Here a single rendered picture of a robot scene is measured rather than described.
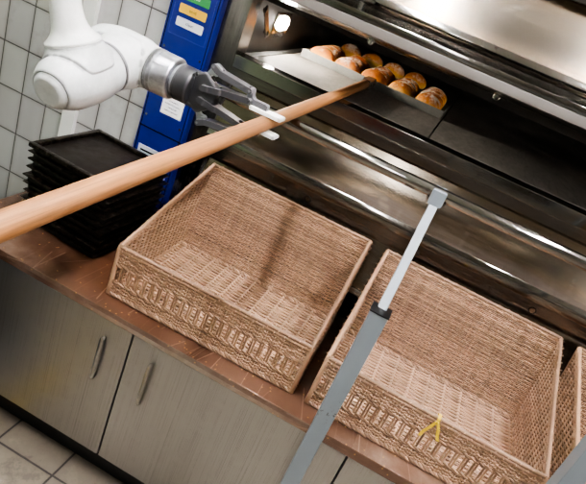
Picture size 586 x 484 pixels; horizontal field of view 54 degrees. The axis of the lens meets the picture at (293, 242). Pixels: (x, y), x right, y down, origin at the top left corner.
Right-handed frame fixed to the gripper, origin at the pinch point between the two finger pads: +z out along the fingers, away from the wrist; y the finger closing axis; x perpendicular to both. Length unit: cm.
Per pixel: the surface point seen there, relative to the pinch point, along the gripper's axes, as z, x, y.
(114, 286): -26, -8, 60
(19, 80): -104, -55, 40
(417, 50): 17.4, -40.3, -20.6
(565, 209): 69, -55, 2
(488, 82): 36, -40, -20
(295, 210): 2, -51, 36
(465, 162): 41, -55, 2
